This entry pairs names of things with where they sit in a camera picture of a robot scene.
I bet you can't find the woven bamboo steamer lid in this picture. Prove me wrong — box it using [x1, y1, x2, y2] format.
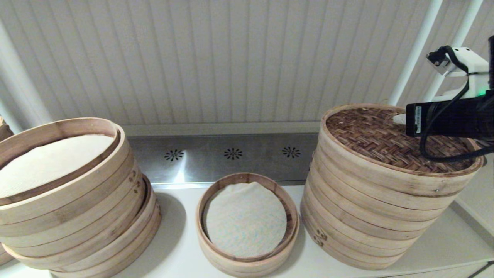
[320, 103, 484, 197]

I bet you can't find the large bamboo steamer basket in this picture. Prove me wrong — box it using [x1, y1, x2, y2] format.
[2, 175, 162, 271]
[307, 149, 458, 236]
[0, 118, 149, 258]
[48, 216, 162, 278]
[0, 242, 16, 267]
[299, 185, 425, 271]

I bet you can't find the small white steamer liner cloth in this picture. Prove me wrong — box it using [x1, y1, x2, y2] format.
[205, 182, 288, 258]

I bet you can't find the small bamboo steamer basket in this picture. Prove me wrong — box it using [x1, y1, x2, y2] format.
[195, 173, 300, 278]

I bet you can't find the large white steamer liner cloth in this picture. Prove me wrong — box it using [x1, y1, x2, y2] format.
[0, 134, 116, 199]

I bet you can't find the dark-spotted bamboo steamer basket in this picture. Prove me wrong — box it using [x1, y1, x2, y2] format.
[0, 116, 15, 142]

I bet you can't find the stainless steel vent panel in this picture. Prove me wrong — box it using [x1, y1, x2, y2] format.
[127, 133, 321, 185]

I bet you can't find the thick white pipe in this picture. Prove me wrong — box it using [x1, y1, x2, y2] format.
[0, 19, 52, 128]

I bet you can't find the black cable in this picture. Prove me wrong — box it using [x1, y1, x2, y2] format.
[419, 46, 494, 163]

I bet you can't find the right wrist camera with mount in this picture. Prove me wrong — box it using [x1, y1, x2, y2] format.
[426, 46, 491, 102]

